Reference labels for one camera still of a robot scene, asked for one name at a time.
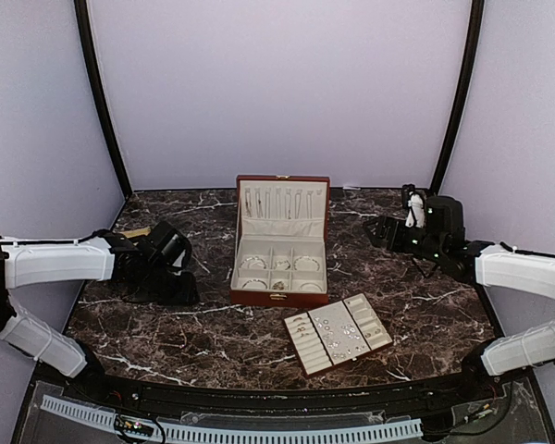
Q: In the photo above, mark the left black frame post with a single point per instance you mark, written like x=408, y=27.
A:
x=98, y=95

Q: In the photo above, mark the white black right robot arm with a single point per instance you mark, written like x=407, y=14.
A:
x=433, y=230

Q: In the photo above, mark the black front table rail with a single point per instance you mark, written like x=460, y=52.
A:
x=408, y=397

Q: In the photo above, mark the right black frame post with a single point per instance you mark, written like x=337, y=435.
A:
x=460, y=96

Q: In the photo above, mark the black frame post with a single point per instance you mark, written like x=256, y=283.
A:
x=460, y=96
x=98, y=95

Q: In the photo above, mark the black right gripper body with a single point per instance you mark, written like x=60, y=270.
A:
x=400, y=244

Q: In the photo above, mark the red wooden jewelry box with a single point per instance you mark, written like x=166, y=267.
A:
x=280, y=251

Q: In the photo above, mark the white slotted cable duct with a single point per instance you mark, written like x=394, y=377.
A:
x=139, y=430

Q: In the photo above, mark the red jewelry tray insert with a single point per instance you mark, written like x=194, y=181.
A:
x=335, y=334

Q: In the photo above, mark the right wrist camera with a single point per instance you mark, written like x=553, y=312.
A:
x=414, y=202

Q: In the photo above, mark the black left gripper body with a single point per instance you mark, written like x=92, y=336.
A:
x=174, y=294

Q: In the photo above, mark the woven bamboo tray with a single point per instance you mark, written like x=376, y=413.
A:
x=135, y=233

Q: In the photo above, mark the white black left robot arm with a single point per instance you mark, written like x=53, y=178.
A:
x=154, y=260

